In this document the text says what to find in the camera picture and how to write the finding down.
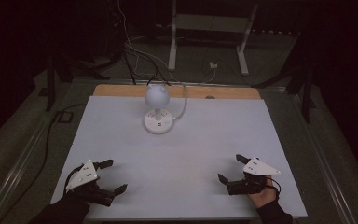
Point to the white table mat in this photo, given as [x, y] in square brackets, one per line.
[183, 155]

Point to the white plug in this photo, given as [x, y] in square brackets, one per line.
[213, 65]

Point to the person's right hand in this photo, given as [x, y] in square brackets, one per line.
[264, 196]

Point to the white round desk lamp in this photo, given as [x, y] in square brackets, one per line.
[157, 96]

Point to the white metal stand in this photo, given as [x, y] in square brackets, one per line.
[172, 46]

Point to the black square floor box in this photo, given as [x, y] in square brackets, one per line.
[65, 117]

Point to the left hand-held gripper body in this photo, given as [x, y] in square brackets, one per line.
[84, 175]

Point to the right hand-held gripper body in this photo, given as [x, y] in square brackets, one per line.
[258, 168]

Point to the black metal stand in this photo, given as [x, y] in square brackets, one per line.
[306, 99]
[50, 87]

